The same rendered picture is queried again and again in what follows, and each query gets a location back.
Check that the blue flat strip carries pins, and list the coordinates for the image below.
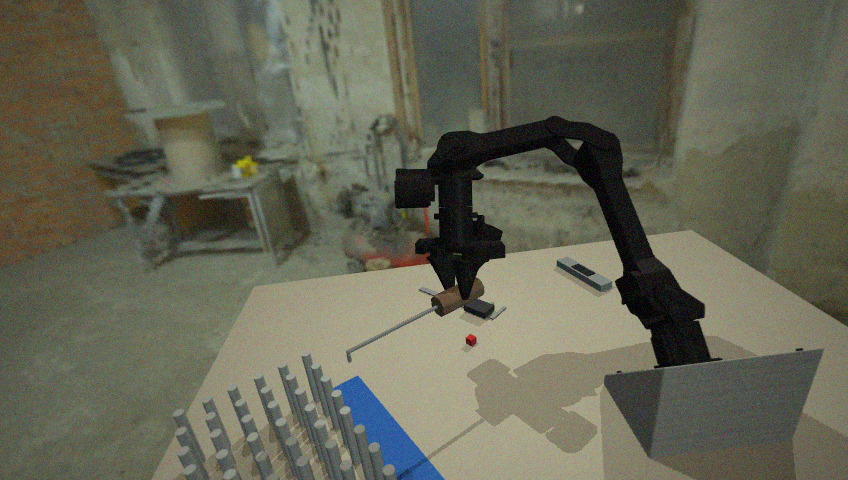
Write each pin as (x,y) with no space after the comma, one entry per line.
(397,447)

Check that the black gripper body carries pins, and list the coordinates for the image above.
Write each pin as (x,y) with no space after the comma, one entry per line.
(456,236)

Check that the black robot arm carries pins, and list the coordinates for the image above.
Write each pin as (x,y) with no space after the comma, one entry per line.
(647,287)

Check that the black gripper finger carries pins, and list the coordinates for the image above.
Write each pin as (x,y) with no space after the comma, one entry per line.
(465,272)
(444,269)

